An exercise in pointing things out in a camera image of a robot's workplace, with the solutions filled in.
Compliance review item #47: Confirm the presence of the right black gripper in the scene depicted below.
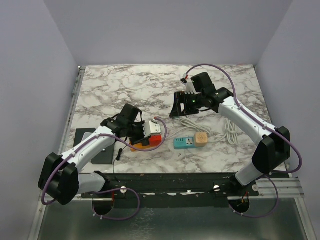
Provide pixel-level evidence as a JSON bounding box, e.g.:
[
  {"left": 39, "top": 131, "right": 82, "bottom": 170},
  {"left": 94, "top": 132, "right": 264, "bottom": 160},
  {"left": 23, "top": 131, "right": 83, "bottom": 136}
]
[{"left": 169, "top": 91, "right": 205, "bottom": 118}]

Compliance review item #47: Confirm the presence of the orange power strip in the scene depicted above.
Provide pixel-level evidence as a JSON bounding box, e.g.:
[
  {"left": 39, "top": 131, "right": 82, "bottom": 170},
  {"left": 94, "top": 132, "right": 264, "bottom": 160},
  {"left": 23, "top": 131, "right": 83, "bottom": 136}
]
[{"left": 130, "top": 142, "right": 151, "bottom": 152}]

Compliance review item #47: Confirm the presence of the red cube socket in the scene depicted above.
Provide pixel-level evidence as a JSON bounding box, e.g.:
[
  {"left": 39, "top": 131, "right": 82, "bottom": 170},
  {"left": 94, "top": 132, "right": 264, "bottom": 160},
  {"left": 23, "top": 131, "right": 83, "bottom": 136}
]
[{"left": 148, "top": 134, "right": 162, "bottom": 147}]

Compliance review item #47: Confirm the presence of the beige cube socket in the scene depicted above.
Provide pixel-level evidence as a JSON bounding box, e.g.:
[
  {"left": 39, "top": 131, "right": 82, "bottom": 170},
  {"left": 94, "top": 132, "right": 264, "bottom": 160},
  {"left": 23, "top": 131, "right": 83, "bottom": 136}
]
[{"left": 194, "top": 132, "right": 208, "bottom": 148}]

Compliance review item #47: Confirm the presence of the teal power strip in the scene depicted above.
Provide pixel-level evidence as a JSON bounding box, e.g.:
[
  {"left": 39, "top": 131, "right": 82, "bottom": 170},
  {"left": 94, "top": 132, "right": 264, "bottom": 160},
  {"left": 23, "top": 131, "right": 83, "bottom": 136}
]
[{"left": 173, "top": 137, "right": 196, "bottom": 150}]

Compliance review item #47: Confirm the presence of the black charger with cable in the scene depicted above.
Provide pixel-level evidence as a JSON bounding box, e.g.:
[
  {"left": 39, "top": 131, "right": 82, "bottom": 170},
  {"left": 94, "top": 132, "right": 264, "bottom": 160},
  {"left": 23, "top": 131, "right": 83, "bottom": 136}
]
[{"left": 112, "top": 145, "right": 128, "bottom": 174}]

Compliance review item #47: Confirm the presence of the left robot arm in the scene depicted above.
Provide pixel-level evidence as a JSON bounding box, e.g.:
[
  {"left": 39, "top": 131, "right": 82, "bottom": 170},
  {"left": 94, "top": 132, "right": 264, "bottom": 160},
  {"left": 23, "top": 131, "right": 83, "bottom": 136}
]
[{"left": 38, "top": 103, "right": 145, "bottom": 205}]

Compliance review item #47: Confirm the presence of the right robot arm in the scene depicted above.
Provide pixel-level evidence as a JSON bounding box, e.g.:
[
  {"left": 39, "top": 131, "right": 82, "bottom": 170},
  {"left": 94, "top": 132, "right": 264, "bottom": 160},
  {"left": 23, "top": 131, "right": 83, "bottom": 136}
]
[{"left": 169, "top": 72, "right": 291, "bottom": 196}]

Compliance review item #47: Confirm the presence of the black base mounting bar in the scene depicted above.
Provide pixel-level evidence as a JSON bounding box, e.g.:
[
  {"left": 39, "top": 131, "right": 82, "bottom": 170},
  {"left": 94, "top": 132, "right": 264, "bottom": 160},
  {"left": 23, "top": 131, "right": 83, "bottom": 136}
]
[{"left": 82, "top": 173, "right": 259, "bottom": 209}]

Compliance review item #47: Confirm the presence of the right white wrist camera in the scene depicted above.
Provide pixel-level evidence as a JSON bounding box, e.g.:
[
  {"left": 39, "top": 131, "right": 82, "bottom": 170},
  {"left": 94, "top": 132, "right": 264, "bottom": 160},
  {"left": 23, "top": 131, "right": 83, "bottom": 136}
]
[{"left": 180, "top": 74, "right": 196, "bottom": 94}]

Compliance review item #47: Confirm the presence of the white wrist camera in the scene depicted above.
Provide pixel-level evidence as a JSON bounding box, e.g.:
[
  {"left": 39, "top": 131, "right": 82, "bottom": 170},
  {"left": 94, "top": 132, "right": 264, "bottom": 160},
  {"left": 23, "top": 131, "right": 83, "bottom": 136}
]
[
  {"left": 143, "top": 119, "right": 161, "bottom": 138},
  {"left": 180, "top": 74, "right": 196, "bottom": 94}
]

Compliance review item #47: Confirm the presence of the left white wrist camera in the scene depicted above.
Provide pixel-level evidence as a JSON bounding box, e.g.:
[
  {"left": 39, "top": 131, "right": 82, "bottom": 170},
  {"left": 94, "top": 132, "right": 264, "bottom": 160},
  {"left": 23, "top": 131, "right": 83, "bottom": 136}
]
[{"left": 143, "top": 119, "right": 161, "bottom": 138}]

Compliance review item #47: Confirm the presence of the white orange-strip cord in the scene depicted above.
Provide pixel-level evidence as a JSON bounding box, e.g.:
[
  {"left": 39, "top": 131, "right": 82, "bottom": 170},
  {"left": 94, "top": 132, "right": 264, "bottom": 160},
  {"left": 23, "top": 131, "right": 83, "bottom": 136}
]
[{"left": 166, "top": 117, "right": 212, "bottom": 141}]

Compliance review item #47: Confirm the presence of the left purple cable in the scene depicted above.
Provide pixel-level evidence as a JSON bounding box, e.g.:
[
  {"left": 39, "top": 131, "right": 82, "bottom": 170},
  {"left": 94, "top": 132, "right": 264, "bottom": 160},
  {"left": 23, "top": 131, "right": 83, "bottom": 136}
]
[{"left": 40, "top": 117, "right": 168, "bottom": 221}]

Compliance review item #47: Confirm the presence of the purple cable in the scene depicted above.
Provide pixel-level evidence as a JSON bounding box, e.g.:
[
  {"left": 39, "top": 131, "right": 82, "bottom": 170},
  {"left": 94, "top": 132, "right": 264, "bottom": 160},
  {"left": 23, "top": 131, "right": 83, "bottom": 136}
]
[
  {"left": 40, "top": 117, "right": 168, "bottom": 221},
  {"left": 185, "top": 63, "right": 305, "bottom": 218}
]

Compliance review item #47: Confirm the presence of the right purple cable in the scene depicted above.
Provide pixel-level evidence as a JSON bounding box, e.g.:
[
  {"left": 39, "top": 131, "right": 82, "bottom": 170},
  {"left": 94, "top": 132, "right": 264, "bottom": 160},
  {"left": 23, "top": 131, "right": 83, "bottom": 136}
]
[{"left": 185, "top": 63, "right": 305, "bottom": 218}]

